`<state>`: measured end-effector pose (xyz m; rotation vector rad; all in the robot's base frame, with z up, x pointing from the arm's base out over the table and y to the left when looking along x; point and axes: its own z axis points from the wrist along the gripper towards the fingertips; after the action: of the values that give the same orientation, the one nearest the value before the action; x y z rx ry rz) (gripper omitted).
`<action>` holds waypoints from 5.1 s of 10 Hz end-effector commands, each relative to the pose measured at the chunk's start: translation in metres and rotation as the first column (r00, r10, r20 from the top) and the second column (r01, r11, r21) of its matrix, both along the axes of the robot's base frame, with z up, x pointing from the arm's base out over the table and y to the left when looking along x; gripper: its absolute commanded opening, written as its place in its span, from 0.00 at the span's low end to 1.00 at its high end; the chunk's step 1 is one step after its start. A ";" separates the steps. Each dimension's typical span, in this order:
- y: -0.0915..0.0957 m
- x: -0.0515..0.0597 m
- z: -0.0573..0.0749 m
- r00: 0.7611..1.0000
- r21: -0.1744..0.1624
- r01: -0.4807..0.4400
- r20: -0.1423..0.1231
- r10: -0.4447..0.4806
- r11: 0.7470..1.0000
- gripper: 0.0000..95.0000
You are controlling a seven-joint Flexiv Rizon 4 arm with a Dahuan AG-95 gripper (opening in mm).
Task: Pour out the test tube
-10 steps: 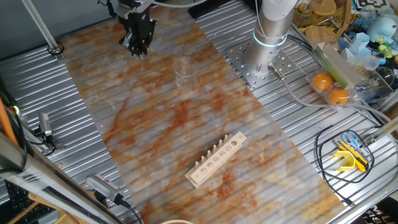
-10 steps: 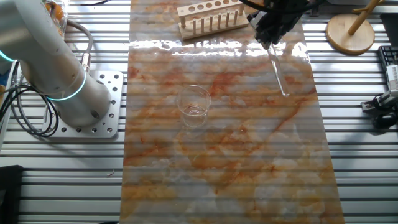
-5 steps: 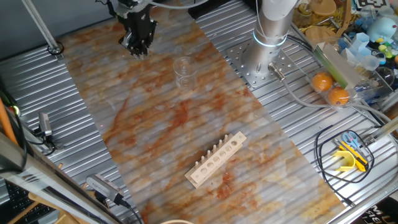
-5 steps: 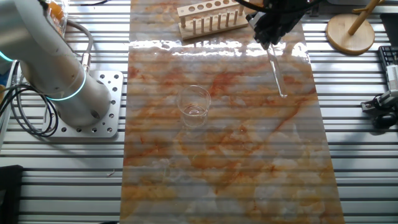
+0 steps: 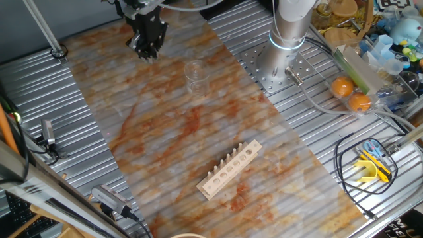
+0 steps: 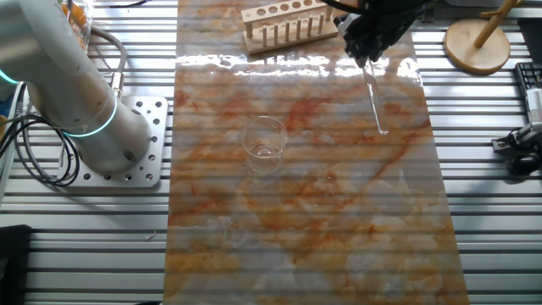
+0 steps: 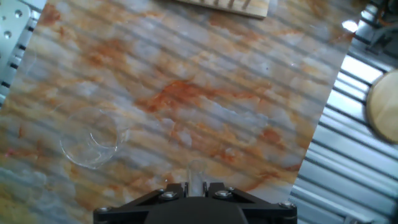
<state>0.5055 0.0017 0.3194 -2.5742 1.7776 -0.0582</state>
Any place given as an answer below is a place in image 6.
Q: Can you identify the clear glass test tube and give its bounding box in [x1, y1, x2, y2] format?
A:
[362, 58, 390, 136]

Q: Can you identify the orange fruit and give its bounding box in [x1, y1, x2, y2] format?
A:
[65, 2, 89, 27]

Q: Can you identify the orange marble pattern mat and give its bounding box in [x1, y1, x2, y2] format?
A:
[163, 0, 470, 305]

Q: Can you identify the wooden stand with round base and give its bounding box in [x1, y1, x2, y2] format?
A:
[443, 0, 526, 76]

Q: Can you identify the black looped cable bundle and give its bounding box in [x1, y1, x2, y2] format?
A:
[0, 114, 81, 187]

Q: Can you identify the clear plastic fruit container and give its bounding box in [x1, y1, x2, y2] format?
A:
[61, 0, 95, 53]

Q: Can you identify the wooden test tube rack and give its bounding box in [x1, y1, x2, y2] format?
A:
[240, 0, 340, 55]

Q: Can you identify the clear glass beaker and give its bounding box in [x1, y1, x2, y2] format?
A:
[240, 115, 289, 175]

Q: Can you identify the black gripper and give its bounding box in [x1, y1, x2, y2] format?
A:
[335, 0, 429, 65]

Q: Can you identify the black box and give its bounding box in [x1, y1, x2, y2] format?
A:
[517, 17, 542, 64]

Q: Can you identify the black camera clamp mount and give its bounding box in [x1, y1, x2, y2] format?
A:
[490, 122, 542, 175]

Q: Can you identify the grey corrugated conduit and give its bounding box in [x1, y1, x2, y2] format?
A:
[90, 25, 129, 99]

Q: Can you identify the black loose cable loop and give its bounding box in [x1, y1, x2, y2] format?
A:
[108, 0, 150, 10]

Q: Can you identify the black keyboard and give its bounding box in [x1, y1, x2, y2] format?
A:
[514, 62, 542, 92]

